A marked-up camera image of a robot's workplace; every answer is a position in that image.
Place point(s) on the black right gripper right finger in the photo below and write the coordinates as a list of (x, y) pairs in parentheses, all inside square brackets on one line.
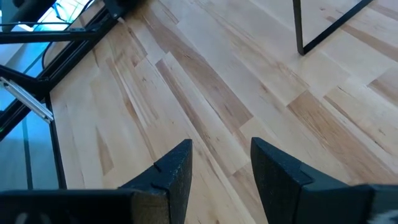
[(276, 186)]

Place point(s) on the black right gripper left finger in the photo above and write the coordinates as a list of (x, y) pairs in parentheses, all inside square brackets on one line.
[(174, 186)]

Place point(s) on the silver metal bracket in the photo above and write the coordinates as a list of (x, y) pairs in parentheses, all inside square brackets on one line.
[(28, 101)]

